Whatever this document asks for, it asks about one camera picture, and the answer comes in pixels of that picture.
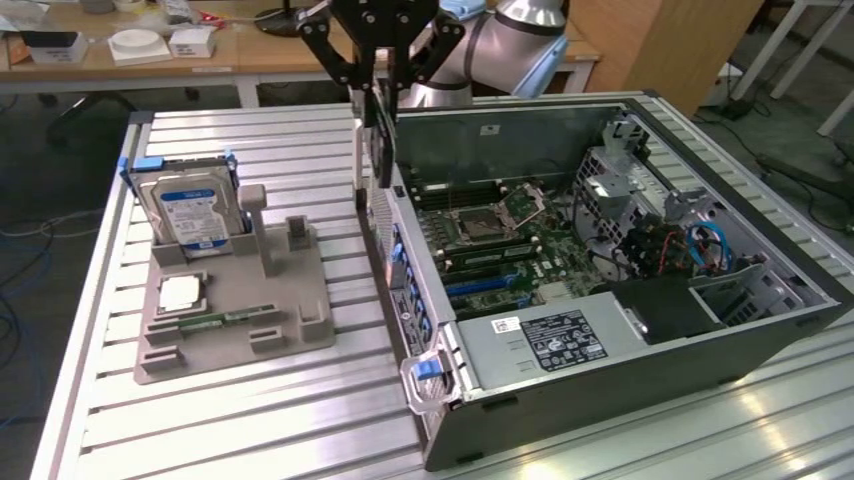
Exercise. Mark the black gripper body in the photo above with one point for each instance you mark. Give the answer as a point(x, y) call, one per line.
point(387, 22)

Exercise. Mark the black graphics card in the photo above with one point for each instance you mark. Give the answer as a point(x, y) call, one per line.
point(383, 140)

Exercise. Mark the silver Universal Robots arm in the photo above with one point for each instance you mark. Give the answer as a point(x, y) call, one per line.
point(494, 50)

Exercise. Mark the black lamp base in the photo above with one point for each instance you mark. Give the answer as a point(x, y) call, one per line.
point(280, 22)

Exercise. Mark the wooden desk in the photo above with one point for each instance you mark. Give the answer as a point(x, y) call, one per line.
point(233, 55)

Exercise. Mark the small white box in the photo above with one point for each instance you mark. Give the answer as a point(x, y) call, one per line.
point(192, 42)

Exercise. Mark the white round part on plate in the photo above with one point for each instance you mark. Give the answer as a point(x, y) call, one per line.
point(139, 47)

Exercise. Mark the metal socket cover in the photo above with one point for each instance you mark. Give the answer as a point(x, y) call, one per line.
point(522, 206)

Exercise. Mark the wooden cabinet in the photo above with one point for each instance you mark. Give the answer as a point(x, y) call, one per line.
point(667, 50)

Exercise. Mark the hard disk with blue caddy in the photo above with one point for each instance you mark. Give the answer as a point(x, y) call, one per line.
point(189, 215)

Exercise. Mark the metal disk bay cage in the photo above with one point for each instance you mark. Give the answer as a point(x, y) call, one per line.
point(614, 195)

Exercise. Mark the black and white box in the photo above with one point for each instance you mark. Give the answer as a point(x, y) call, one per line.
point(53, 47)

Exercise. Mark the green motherboard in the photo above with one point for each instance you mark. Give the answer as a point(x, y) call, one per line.
point(567, 255)

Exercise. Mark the blue expansion slot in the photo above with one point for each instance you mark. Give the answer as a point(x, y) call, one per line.
point(476, 287)

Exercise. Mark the silver CPU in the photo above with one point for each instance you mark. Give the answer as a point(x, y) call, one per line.
point(180, 294)

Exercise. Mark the green RAM stick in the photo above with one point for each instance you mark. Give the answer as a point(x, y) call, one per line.
point(220, 318)

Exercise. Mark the grey power supply unit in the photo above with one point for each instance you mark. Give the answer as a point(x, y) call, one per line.
point(487, 345)

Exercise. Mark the black chair base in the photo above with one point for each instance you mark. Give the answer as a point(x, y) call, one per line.
point(807, 167)

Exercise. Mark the grey parts rack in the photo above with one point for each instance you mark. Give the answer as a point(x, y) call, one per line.
point(227, 345)

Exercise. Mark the blue case latch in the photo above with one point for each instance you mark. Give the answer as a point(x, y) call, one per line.
point(428, 370)

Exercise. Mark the dark grey open PC case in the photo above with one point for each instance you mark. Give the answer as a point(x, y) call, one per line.
point(600, 400)

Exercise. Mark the white table frame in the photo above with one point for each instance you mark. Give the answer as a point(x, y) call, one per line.
point(836, 75)

